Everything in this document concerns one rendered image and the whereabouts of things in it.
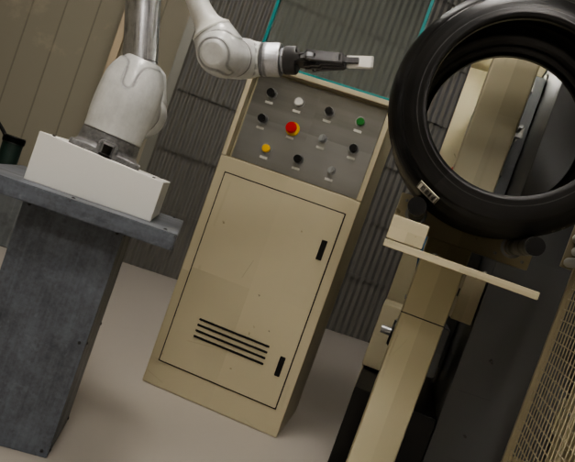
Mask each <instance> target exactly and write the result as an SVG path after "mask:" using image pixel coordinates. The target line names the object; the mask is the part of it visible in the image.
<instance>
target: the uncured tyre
mask: <svg viewBox="0 0 575 462"><path fill-rule="evenodd" d="M495 58H514V59H519V60H524V61H530V62H533V63H534V64H537V65H539V66H541V67H543V68H544V69H546V70H548V71H549V72H551V73H552V74H554V75H555V76H556V77H557V78H558V79H559V80H560V81H561V82H562V83H563V84H564V85H565V87H566V88H567V89H568V91H569V93H570V94H571V96H572V98H573V100H574V102H575V0H467V1H465V2H463V3H461V4H459V5H456V6H455V7H453V8H451V9H450V10H448V11H447V12H446V13H445V14H443V15H442V16H440V17H439V18H438V19H436V20H435V21H434V22H433V23H432V24H431V25H429V26H428V27H427V28H426V29H425V30H424V31H423V32H422V33H421V35H420V36H419V37H418V38H417V39H416V40H415V42H414V43H413V45H412V46H411V47H410V49H409V50H408V51H407V52H406V54H405V56H404V58H403V60H402V62H401V64H400V66H399V68H398V71H397V73H396V75H395V77H394V80H393V86H392V89H391V93H390V99H389V106H388V128H389V136H390V140H391V146H392V151H393V157H394V161H395V164H396V167H397V169H398V171H399V173H400V175H401V177H402V179H403V181H404V184H405V185H406V187H407V188H408V190H409V191H410V193H411V194H412V195H413V197H421V198H423V199H424V200H425V201H426V210H427V211H428V212H429V213H430V214H432V215H433V216H434V217H436V218H437V219H439V220H440V221H442V222H443V223H445V224H447V225H449V226H451V227H454V228H456V229H458V230H459V231H462V232H465V233H468V234H471V235H474V236H477V237H487V238H494V239H517V238H524V237H538V236H543V235H547V234H549V232H550V231H553V230H556V229H560V228H562V227H565V226H567V228H568V227H570V226H574V225H575V159H574V161H573V162H572V164H571V166H570V167H569V170H568V171H567V173H566V174H565V175H564V176H563V178H562V179H561V180H560V181H559V182H558V183H557V184H556V185H555V186H554V187H552V188H551V189H550V190H549V191H547V192H545V193H541V194H537V195H529V196H510V195H502V194H498V193H494V192H488V191H485V190H483V189H481V188H479V187H477V186H475V185H473V184H471V183H469V182H468V181H466V180H464V179H463V178H461V177H460V176H459V175H458V174H457V173H456V172H455V171H453V170H452V169H451V168H450V167H449V166H448V165H447V163H446V162H445V161H444V159H443V158H442V157H441V155H440V154H439V152H438V150H437V148H436V145H435V143H434V141H433V139H432V137H431V134H430V130H429V126H428V121H427V111H428V109H429V106H430V105H431V103H432V101H433V99H434V97H435V95H436V94H437V92H438V90H439V89H440V88H441V87H442V85H443V84H444V83H445V82H446V81H447V80H448V79H449V78H450V77H452V76H453V75H454V74H455V73H457V72H459V71H460V70H462V69H464V68H466V67H467V66H470V65H471V64H473V63H476V62H479V61H484V60H488V59H495ZM420 181H423V182H424V183H425V184H426V185H427V186H428V187H429V188H430V189H431V190H432V191H433V192H434V193H435V194H436V195H437V196H438V197H439V199H438V200H437V202H436V203H435V204H432V203H431V202H430V201H429V200H428V199H427V198H426V197H425V196H424V194H423V193H422V192H421V191H420V190H419V189H418V188H417V187H416V186H417V185H418V183H419V182H420Z"/></svg>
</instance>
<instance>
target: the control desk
mask: <svg viewBox="0 0 575 462"><path fill-rule="evenodd" d="M388 106H389V101H388V100H384V99H381V98H379V97H376V96H372V95H369V94H366V93H362V92H358V91H355V90H352V89H349V88H347V87H343V86H340V85H337V84H334V83H331V82H326V81H323V80H320V79H316V78H314V77H311V76H308V75H304V74H301V73H299V72H298V73H297V74H296V75H285V74H283V76H282V77H256V78H252V79H247V82H246V85H245V88H244V91H243V94H242V96H241V98H240V101H239V104H238V109H237V112H236V113H235V116H234V119H233V122H232V125H231V128H230V130H229V132H228V135H227V140H226V143H225V146H224V148H223V150H222V154H223V155H221V157H220V160H219V162H218V164H217V167H216V172H215V175H214V178H213V180H212V182H211V185H210V188H209V191H208V194H207V196H206V199H205V203H204V206H203V209H202V212H201V214H200V216H199V219H198V222H197V225H196V228H195V230H194V234H193V237H192V240H191V243H190V246H189V248H188V251H187V253H186V256H185V259H184V262H183V264H182V269H181V271H180V274H179V277H178V280H177V282H176V285H175V287H174V290H173V293H172V296H171V300H170V303H169V305H168V308H167V311H166V314H165V316H164V319H163V322H162V324H161V327H160V331H159V334H158V337H157V340H156V342H155V345H154V348H153V350H152V353H151V356H150V358H149V363H148V365H147V368H146V371H145V374H144V376H143V380H144V381H146V382H148V383H150V384H152V385H155V386H157V387H159V388H161V389H164V390H166V391H169V392H171V393H173V394H176V395H178V396H180V397H183V398H184V399H186V400H189V401H191V402H194V403H197V404H199V405H201V406H204V407H205V408H207V409H210V410H212V411H214V412H217V413H220V414H222V415H225V416H226V417H228V418H231V419H233V420H235V421H238V422H240V423H242V424H245V425H247V426H250V427H252V428H254V429H256V430H259V431H261V432H263V433H265V434H267V435H271V436H273V437H277V436H278V434H279V433H280V432H281V430H282V429H283V427H284V426H285V425H286V424H287V423H288V421H289V420H290V419H291V417H292V416H293V414H294V413H295V411H296V409H297V406H298V404H299V401H300V399H301V396H302V394H303V391H304V386H305V383H306V382H307V379H308V376H309V373H310V371H311V368H312V366H313V363H314V360H315V356H316V353H317V350H318V348H319V346H320V343H321V340H322V337H323V335H324V332H325V330H326V326H327V323H328V320H329V317H330V315H331V313H332V310H333V307H334V304H335V302H336V299H337V295H338V293H339V290H340V287H341V284H342V281H343V280H344V277H345V274H346V271H347V269H348V264H349V262H350V259H351V257H352V254H353V251H354V248H355V246H356V244H357V241H358V238H359V234H360V231H361V228H362V226H363V224H364V221H365V218H366V215H367V212H368V211H369V208H370V203H371V201H372V198H373V195H374V193H375V190H376V188H377V185H378V182H379V179H380V177H381V173H382V170H383V168H384V165H385V162H386V160H387V157H388V155H389V152H390V149H391V140H390V136H389V128H388Z"/></svg>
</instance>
